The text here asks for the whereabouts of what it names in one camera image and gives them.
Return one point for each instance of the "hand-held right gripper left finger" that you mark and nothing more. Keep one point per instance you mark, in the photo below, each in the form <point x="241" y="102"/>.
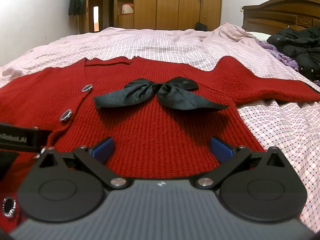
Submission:
<point x="105" y="147"/>

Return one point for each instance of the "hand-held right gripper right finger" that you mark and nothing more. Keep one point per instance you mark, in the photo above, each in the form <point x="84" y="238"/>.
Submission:
<point x="221" y="150"/>

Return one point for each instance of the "red knit cardigan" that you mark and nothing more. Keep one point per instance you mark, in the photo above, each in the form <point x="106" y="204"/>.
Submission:
<point x="150" y="130"/>

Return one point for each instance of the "purple cloth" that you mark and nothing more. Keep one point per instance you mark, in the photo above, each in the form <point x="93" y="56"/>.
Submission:
<point x="287" y="58"/>

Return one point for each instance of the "pink checked bedsheet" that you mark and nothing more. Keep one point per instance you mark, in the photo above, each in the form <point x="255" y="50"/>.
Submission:
<point x="150" y="42"/>

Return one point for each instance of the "white pillow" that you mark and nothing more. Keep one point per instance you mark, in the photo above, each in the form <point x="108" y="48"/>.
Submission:
<point x="260" y="36"/>

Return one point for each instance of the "black bag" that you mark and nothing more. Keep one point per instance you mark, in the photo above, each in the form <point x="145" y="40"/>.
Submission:
<point x="201" y="26"/>

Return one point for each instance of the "wooden corner shelf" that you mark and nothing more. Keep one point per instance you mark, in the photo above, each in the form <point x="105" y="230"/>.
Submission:
<point x="125" y="21"/>

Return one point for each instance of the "black jacket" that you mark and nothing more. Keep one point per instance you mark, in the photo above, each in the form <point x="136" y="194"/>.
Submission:
<point x="300" y="47"/>

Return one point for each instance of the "pink container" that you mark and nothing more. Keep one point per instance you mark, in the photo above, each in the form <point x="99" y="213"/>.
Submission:
<point x="126" y="8"/>

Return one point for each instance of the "wooden headboard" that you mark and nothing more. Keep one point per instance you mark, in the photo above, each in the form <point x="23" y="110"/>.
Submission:
<point x="275" y="17"/>

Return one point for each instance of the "wooden wardrobe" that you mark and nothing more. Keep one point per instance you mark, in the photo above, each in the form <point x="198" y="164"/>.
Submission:
<point x="170" y="5"/>

